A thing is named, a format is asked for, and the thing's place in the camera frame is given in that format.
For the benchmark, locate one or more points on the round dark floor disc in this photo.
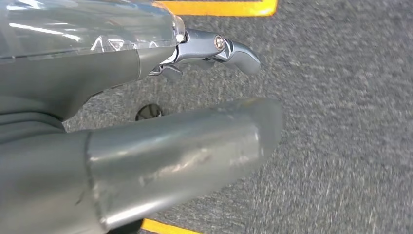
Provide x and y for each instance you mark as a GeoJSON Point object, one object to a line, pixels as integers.
{"type": "Point", "coordinates": [149, 112]}

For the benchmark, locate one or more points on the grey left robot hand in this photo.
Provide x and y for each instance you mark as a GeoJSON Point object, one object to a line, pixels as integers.
{"type": "Point", "coordinates": [161, 161]}

